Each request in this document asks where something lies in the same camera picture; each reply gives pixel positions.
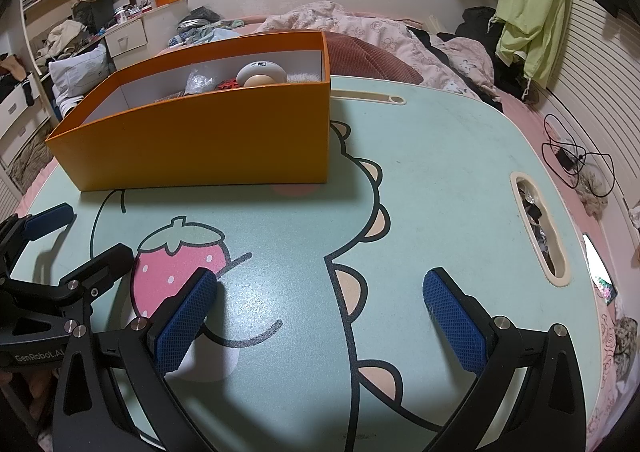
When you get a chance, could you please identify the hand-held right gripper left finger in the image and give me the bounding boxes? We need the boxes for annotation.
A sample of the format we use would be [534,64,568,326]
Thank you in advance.
[52,267,221,452]

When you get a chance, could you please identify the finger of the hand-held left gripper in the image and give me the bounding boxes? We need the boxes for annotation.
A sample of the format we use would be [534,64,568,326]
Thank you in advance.
[59,243,135,322]
[0,203,77,278]

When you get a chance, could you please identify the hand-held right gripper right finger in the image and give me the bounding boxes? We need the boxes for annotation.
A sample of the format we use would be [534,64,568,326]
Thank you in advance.
[422,268,587,452]

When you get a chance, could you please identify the orange cardboard box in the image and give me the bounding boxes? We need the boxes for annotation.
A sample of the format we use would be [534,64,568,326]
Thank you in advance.
[46,31,332,192]

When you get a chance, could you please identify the white mushroom doll keychain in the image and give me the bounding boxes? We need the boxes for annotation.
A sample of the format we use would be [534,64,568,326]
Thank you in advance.
[236,61,288,87]

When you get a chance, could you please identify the cartoon printed desktop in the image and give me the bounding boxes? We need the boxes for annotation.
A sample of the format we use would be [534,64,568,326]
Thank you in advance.
[22,75,618,452]

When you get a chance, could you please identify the person's left hand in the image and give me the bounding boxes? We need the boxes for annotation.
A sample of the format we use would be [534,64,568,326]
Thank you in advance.
[0,371,58,413]

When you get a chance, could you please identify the white drawer unit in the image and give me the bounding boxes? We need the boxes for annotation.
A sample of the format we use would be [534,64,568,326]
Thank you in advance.
[0,72,53,153]

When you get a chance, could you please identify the crumpled foil wrappers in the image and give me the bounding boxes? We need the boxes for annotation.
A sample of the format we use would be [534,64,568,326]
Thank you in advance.
[517,179,558,278]

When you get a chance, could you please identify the smartphone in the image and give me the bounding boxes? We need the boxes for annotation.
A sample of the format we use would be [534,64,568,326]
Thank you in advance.
[582,232,617,305]

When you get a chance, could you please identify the pale blue pillow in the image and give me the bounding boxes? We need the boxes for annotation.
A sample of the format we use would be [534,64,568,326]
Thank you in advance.
[47,43,111,98]

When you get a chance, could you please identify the beige clothes pile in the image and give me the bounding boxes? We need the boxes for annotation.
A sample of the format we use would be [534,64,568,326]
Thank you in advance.
[32,20,88,63]

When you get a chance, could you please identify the beige fluffy cloth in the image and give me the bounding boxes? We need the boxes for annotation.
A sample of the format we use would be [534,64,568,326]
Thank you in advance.
[575,169,613,218]

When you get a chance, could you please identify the white bedside cabinet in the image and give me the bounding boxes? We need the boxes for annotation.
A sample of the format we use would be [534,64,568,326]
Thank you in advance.
[105,12,188,58]

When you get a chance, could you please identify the crinkled silver plastic bag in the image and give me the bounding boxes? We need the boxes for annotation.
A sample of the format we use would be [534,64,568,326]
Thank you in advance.
[185,72,219,96]

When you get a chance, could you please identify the black bag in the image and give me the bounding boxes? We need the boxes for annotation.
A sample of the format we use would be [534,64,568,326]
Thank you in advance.
[75,0,116,30]

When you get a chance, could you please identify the blue grey clothes pile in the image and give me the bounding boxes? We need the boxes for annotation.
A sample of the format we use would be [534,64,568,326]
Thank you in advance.
[167,7,246,46]

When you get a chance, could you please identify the maroon pillow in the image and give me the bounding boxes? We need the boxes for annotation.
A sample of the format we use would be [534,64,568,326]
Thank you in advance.
[327,32,423,83]

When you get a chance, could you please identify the white slatted door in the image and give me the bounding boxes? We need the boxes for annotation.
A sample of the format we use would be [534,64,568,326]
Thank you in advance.
[545,0,640,213]

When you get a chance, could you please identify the black clothes pile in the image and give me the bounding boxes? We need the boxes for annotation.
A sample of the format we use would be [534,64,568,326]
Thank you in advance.
[437,7,501,63]

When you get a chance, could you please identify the pink floral quilt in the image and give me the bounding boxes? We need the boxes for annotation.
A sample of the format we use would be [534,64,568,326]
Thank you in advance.
[255,1,503,108]

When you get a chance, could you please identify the green hanging garment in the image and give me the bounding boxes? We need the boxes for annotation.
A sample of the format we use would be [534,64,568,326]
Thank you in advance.
[496,0,568,88]

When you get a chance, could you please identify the black charger cable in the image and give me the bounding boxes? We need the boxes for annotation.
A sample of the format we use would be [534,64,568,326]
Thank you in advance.
[542,113,616,198]

